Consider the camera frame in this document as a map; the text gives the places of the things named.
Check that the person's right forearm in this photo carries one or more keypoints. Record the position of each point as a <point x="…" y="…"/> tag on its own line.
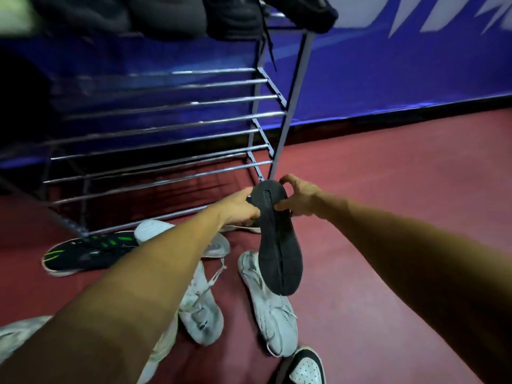
<point x="432" y="275"/>

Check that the person's left forearm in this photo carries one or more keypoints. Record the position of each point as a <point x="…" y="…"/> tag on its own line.
<point x="112" y="307"/>

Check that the blue printed wall banner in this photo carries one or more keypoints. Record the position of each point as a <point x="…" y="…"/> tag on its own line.
<point x="400" y="67"/>

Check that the black orange sneaker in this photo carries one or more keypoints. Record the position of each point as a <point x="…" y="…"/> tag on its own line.
<point x="280" y="251"/>

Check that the plain black shoe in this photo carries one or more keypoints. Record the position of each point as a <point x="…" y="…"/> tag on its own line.
<point x="304" y="11"/>

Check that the person's right hand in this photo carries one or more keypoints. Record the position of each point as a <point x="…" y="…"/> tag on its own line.
<point x="306" y="199"/>

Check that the grey metal shoe rack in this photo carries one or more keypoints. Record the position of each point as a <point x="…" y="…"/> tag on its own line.
<point x="288" y="107"/>

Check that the black green sneaker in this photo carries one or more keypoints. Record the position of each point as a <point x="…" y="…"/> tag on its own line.
<point x="240" y="229"/>
<point x="88" y="251"/>

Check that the black white worn shoe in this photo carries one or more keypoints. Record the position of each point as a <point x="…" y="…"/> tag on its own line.
<point x="304" y="367"/>

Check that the tan chunky sneaker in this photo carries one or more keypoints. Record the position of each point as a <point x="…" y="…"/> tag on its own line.
<point x="166" y="339"/>
<point x="20" y="335"/>

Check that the beige sneaker green stripe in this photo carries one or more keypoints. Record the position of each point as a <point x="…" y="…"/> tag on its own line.
<point x="16" y="15"/>

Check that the grey white sneaker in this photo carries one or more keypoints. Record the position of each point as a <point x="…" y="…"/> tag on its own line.
<point x="202" y="315"/>
<point x="152" y="229"/>

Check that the person's left hand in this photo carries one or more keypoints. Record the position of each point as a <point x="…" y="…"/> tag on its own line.
<point x="238" y="209"/>

